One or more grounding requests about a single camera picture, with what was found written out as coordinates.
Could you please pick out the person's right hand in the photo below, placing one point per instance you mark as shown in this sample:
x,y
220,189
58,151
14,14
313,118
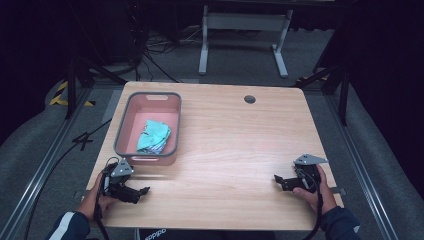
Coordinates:
x,y
316,196

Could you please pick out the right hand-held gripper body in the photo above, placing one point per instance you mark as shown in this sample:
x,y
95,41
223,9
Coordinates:
x,y
308,175

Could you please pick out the person's left hand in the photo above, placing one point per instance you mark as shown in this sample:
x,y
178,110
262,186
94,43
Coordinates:
x,y
93,201

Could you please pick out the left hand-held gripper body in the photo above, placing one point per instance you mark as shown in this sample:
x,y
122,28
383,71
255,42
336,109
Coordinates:
x,y
115,181

